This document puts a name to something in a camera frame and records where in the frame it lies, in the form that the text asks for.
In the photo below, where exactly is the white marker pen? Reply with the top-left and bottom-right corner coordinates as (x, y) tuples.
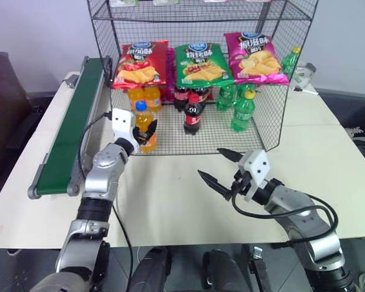
(292, 87), (320, 96)

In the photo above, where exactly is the green soda bottle yellow cap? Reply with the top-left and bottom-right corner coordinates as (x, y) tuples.
(280, 46), (302, 78)
(229, 90), (257, 133)

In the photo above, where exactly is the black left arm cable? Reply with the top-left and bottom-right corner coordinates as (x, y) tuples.
(78, 111), (133, 292)

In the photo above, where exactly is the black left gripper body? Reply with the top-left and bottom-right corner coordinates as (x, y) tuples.
(132, 127), (150, 145)

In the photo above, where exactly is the dark rounded shape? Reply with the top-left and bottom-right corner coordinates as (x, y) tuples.
(201, 249), (251, 292)

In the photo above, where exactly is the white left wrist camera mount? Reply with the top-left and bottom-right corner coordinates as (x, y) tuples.
(111, 108), (141, 153)

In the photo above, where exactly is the red chips bag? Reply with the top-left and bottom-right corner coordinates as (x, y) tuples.
(111, 40), (170, 90)

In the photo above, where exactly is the orange soda bottle blue cap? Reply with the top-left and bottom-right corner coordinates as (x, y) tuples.
(133, 101), (158, 153)

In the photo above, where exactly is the white tape dispenser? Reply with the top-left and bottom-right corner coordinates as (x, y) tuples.
(293, 61), (318, 88)

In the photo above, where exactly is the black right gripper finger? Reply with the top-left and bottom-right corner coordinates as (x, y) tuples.
(216, 148), (243, 164)
(197, 169), (232, 202)

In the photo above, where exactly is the green conveyor belt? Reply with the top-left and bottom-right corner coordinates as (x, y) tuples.
(27, 55), (114, 200)

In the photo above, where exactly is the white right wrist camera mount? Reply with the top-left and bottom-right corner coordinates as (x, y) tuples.
(237, 150), (272, 203)

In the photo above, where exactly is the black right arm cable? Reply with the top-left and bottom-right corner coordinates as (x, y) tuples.
(231, 187), (339, 245)

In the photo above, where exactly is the black wire mesh rack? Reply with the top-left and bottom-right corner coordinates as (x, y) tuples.
(86, 0), (320, 156)

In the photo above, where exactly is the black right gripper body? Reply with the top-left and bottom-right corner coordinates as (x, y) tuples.
(229, 169), (254, 196)

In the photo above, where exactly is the small magenta snack bag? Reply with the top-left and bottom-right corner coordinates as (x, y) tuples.
(165, 47), (178, 105)

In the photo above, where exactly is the magenta chips bag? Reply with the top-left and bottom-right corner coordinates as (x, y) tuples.
(224, 32), (291, 86)

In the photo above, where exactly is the green snack bag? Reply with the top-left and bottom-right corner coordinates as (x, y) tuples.
(107, 0), (141, 8)

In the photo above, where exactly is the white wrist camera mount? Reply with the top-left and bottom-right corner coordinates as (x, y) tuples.
(111, 108), (141, 153)
(237, 150), (272, 203)

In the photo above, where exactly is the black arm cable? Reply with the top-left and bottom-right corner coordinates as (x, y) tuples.
(78, 111), (133, 292)
(231, 187), (339, 245)

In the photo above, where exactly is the black metal bracket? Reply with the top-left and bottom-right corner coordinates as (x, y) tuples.
(248, 245), (274, 292)

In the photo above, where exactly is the cola bottle red cap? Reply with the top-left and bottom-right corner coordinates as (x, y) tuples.
(182, 94), (206, 136)

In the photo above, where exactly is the green chips bag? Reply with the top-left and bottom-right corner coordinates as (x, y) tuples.
(173, 43), (235, 88)

